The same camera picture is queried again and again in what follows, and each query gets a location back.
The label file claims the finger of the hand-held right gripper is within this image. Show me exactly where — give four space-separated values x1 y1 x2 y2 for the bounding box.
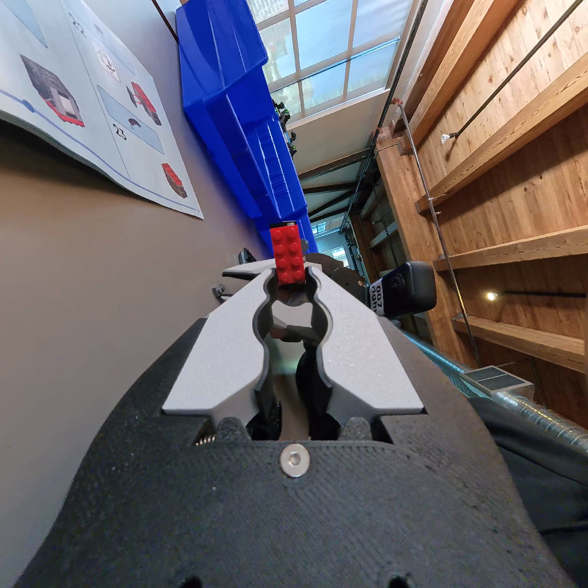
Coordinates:
271 301 316 341
222 258 277 282

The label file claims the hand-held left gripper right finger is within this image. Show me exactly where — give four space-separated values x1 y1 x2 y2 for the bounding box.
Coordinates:
306 266 426 438

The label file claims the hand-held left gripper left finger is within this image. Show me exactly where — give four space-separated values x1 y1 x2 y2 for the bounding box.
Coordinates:
162 268 283 440

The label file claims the red grey brick model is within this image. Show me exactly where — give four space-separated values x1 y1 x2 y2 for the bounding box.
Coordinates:
269 223 308 285

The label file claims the threaded metal rod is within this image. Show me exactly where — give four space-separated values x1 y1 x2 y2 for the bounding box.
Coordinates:
397 103 483 369

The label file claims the white vent grille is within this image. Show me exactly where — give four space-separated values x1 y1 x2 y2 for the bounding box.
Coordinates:
463 365 536 399

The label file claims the person's black jacket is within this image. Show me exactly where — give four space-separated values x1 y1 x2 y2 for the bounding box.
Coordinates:
469 397 588 588

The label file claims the large paned window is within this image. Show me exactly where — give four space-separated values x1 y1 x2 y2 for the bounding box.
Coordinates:
248 0 415 123

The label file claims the brick instruction booklet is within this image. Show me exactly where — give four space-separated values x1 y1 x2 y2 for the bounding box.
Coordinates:
0 0 204 220

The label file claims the silver air duct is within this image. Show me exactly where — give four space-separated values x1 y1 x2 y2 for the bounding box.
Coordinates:
404 333 588 454

